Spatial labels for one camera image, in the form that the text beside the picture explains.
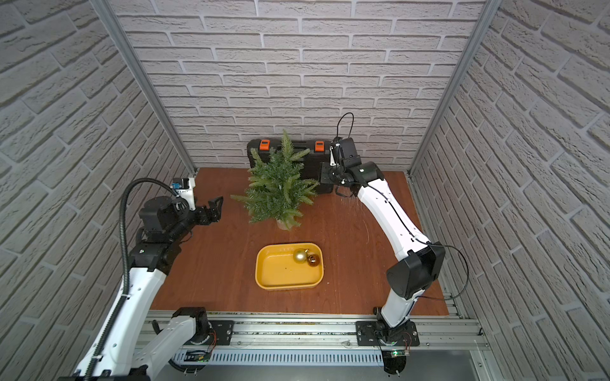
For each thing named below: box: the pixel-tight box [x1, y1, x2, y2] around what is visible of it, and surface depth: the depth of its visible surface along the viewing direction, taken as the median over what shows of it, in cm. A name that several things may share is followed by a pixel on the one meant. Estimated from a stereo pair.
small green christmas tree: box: [231, 130, 320, 231], surface depth 79 cm
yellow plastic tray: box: [254, 242, 325, 291], surface depth 89 cm
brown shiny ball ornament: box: [306, 254, 321, 268], surface depth 89 cm
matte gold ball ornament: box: [293, 248, 309, 265], surface depth 89 cm
